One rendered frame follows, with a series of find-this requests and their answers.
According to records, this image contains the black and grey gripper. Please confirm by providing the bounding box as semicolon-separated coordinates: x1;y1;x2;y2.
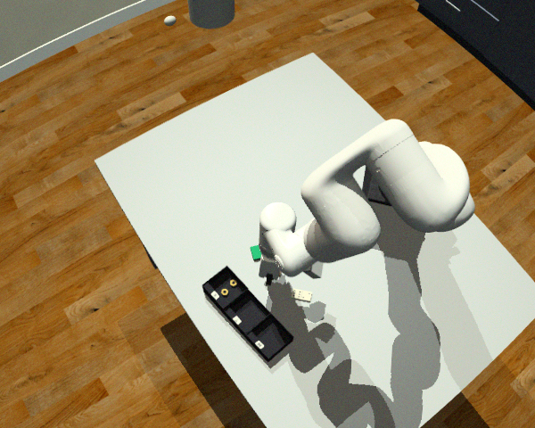
259;251;280;285

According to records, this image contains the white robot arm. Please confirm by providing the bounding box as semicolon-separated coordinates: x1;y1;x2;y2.
259;119;475;279

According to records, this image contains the green rectangular block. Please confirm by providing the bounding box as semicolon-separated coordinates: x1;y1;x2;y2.
251;245;261;260

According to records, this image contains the white domino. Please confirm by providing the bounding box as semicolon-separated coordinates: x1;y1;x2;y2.
292;289;312;301

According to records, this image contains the black three-compartment bin rack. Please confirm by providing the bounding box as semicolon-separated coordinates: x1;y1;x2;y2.
202;266;293;362

